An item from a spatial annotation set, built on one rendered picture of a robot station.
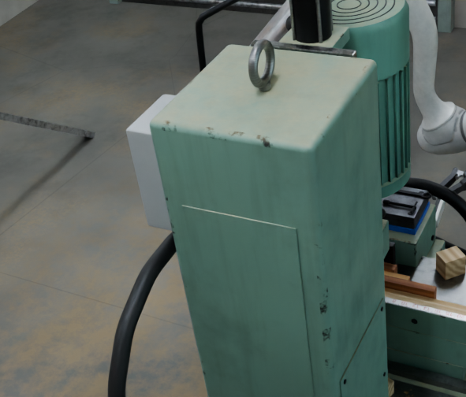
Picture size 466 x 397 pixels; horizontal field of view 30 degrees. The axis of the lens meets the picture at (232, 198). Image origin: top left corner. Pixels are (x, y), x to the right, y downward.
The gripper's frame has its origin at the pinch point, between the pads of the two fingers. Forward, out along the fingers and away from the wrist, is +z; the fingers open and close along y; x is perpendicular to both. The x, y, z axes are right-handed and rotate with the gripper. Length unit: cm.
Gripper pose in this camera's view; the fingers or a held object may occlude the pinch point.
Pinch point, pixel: (464, 226)
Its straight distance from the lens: 213.8
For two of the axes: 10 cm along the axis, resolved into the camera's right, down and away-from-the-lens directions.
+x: 2.8, 5.6, 7.8
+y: 8.8, 1.8, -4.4
